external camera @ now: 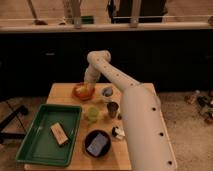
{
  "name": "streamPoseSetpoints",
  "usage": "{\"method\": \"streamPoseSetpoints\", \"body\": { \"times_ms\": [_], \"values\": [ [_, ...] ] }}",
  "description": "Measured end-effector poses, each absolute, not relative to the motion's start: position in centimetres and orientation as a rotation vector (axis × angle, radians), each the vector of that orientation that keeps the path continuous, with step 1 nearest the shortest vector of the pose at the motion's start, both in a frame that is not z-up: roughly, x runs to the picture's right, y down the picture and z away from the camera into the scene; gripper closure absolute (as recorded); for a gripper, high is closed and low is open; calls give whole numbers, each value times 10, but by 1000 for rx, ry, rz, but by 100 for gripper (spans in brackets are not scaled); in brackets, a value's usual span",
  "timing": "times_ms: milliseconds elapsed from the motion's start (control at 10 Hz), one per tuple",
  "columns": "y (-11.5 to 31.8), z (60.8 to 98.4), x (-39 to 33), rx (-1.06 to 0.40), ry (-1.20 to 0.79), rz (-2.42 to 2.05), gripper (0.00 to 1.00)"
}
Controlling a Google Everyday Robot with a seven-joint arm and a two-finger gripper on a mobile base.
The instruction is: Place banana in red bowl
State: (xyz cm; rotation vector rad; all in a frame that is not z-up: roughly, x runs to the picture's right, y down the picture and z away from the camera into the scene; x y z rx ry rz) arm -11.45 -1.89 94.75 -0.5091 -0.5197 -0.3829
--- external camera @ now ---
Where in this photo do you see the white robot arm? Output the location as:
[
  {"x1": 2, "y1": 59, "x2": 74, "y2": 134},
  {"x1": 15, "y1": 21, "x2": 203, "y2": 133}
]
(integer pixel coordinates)
[{"x1": 84, "y1": 50, "x2": 177, "y2": 171}]

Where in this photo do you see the red bowl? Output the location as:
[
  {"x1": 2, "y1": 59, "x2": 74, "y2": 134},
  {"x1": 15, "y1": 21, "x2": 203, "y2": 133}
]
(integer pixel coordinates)
[{"x1": 72, "y1": 83, "x2": 95, "y2": 101}]

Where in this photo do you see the small grey blue dish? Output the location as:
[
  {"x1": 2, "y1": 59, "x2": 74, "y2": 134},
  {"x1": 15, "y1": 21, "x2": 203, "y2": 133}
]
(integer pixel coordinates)
[{"x1": 101, "y1": 87, "x2": 113, "y2": 97}]

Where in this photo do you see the metal cup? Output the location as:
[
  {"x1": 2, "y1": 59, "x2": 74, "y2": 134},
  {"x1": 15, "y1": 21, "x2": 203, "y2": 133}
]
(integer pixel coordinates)
[{"x1": 107, "y1": 102, "x2": 119, "y2": 118}]

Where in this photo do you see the black and white small object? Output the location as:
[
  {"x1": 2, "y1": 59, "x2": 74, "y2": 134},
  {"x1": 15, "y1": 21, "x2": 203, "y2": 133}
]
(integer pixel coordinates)
[{"x1": 112, "y1": 126, "x2": 125, "y2": 140}]

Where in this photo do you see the blue sponge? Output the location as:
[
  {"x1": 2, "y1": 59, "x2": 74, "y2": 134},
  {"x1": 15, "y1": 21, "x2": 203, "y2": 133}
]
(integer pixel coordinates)
[{"x1": 87, "y1": 133, "x2": 108, "y2": 157}]

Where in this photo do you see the wooden block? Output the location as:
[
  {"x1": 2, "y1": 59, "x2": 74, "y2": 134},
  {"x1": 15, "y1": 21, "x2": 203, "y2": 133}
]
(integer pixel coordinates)
[{"x1": 50, "y1": 123, "x2": 68, "y2": 146}]

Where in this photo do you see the black stand base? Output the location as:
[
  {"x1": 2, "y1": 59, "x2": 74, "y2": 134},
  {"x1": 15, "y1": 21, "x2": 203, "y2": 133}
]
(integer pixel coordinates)
[{"x1": 0, "y1": 105, "x2": 29, "y2": 144}]

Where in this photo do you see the green plastic tray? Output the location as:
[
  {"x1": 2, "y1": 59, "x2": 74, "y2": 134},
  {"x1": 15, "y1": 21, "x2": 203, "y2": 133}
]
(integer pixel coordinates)
[{"x1": 16, "y1": 104, "x2": 82, "y2": 167}]

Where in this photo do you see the clutter pile on floor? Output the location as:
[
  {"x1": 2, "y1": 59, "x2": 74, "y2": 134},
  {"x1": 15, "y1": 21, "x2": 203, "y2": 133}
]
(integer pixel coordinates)
[{"x1": 184, "y1": 90, "x2": 213, "y2": 125}]

